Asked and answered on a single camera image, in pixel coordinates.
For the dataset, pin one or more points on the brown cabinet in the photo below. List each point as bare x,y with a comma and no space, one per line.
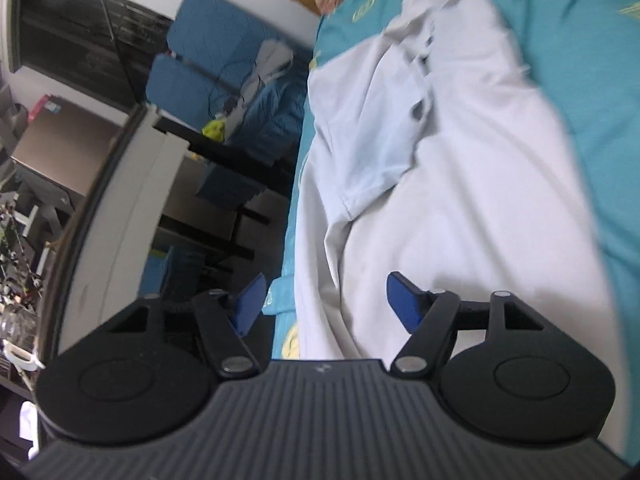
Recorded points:
65,145

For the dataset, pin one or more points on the dark window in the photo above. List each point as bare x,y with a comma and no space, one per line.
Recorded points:
85,35

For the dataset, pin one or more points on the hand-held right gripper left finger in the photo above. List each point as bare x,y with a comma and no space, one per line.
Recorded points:
249,305

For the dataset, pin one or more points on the grey cloth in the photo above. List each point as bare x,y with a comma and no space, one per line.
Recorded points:
265,70

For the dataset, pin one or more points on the white desk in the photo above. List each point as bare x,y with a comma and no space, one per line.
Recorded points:
135,220

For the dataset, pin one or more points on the teal patterned bed sheet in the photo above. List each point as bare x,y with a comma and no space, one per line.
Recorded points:
590,60

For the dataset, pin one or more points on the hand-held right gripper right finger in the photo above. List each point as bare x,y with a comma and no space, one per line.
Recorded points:
404,300

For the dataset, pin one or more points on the black metal frame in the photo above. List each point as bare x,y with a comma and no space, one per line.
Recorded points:
225,155

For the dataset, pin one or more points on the yellow-green plush toy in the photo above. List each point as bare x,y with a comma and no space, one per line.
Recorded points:
214,129

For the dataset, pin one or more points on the white t-shirt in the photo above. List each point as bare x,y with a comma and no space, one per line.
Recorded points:
450,185

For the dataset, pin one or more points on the blue covered chair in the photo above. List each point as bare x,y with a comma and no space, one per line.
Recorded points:
210,45

